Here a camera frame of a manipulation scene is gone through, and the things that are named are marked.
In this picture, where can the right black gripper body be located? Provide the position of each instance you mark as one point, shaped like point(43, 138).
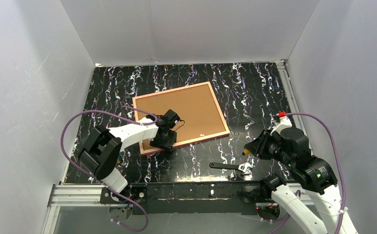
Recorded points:
point(256, 147)

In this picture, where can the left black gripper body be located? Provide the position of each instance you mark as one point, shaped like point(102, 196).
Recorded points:
point(162, 142)

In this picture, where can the orange handled screwdriver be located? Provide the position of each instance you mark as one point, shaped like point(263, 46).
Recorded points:
point(246, 152)

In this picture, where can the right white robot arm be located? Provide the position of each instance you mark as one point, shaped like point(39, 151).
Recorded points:
point(289, 145)

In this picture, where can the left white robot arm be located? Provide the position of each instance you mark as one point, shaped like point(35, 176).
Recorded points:
point(100, 150)

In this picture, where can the black adjustable wrench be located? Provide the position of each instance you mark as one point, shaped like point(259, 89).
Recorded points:
point(244, 168)

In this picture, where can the aluminium side rail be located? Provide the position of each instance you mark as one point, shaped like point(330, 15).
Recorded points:
point(289, 92)

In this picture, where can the green handled screwdriver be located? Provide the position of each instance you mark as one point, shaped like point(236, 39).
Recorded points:
point(119, 159)

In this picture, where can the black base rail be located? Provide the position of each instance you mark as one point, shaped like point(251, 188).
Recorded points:
point(189, 197)

